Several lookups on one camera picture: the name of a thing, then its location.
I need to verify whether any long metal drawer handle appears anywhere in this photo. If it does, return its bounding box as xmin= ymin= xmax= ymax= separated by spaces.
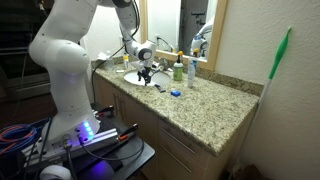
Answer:
xmin=165 ymin=145 xmax=194 ymax=174
xmin=160 ymin=127 xmax=197 ymax=155

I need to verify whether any white round device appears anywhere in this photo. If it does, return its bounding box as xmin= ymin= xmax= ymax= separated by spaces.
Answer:
xmin=38 ymin=164 xmax=73 ymax=180

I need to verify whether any small bottle with yellow cap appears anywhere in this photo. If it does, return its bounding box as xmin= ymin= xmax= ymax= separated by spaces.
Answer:
xmin=122 ymin=53 xmax=130 ymax=71

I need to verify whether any metal cabinet door handle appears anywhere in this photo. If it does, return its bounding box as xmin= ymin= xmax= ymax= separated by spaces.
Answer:
xmin=112 ymin=93 xmax=119 ymax=116

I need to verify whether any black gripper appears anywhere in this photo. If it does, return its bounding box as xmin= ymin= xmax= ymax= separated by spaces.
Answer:
xmin=136 ymin=61 xmax=156 ymax=87

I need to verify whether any black robot cart platform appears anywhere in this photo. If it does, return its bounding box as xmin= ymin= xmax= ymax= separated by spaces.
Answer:
xmin=64 ymin=103 xmax=156 ymax=180

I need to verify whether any clear water bottle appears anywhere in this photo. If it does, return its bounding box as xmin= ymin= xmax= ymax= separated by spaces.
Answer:
xmin=105 ymin=50 xmax=115 ymax=71

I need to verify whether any white crumpled tissue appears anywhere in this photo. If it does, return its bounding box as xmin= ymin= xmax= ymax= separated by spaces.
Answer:
xmin=96 ymin=51 xmax=109 ymax=62

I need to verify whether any dark window frame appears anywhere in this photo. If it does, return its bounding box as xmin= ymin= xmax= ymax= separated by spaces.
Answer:
xmin=0 ymin=0 xmax=56 ymax=99

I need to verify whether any wood framed wall mirror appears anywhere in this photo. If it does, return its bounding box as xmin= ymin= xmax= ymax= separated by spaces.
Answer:
xmin=138 ymin=0 xmax=229 ymax=72

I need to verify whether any green and white broom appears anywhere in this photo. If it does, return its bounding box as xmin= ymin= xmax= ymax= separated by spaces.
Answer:
xmin=229 ymin=26 xmax=293 ymax=180

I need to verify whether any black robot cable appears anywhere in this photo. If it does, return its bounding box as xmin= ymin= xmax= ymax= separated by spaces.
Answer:
xmin=91 ymin=0 xmax=141 ymax=105

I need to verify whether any white round sink basin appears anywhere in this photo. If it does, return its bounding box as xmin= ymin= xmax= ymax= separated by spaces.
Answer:
xmin=123 ymin=69 xmax=172 ymax=89

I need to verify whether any green bottle with orange pump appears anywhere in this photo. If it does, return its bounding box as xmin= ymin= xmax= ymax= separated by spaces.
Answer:
xmin=172 ymin=50 xmax=185 ymax=82

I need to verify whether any black base cable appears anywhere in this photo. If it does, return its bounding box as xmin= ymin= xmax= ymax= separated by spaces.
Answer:
xmin=77 ymin=134 xmax=145 ymax=162

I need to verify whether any blue and red cable coil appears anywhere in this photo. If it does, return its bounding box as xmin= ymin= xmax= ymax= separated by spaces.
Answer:
xmin=0 ymin=123 xmax=42 ymax=156

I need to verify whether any tall white tube bottle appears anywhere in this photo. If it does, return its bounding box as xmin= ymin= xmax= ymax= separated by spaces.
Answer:
xmin=186 ymin=55 xmax=199 ymax=89

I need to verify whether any brown wooden vanity cabinet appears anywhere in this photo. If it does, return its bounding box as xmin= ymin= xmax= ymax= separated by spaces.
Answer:
xmin=92 ymin=74 xmax=258 ymax=180

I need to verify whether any black orange clamp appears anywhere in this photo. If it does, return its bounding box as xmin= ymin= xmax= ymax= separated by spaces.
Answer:
xmin=94 ymin=104 xmax=115 ymax=118
xmin=116 ymin=122 xmax=140 ymax=142

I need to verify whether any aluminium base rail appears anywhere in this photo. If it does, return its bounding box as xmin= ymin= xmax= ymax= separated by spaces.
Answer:
xmin=22 ymin=127 xmax=120 ymax=164

